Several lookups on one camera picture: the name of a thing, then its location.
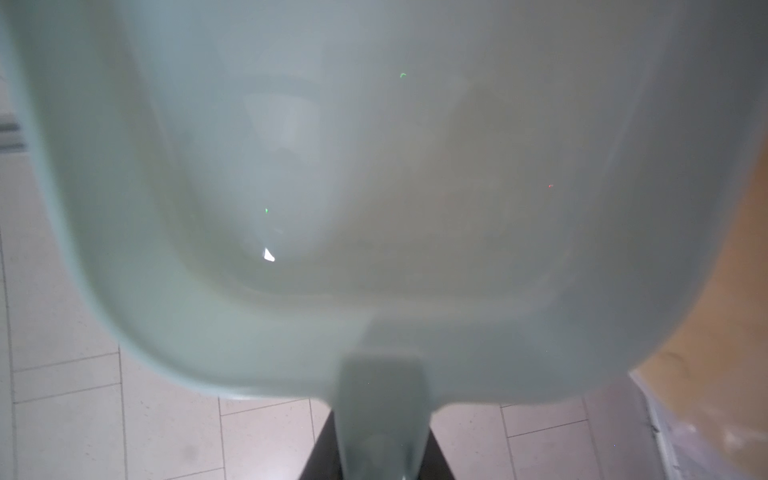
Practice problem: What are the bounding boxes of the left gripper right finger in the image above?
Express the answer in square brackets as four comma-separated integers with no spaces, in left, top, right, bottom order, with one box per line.
[419,430,455,480]

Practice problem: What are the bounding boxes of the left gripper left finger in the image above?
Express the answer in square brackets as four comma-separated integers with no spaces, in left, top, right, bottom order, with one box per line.
[299,411,342,480]

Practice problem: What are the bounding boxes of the grey-green plastic dustpan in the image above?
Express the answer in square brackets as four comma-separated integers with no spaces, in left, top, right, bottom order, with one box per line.
[1,1,767,479]

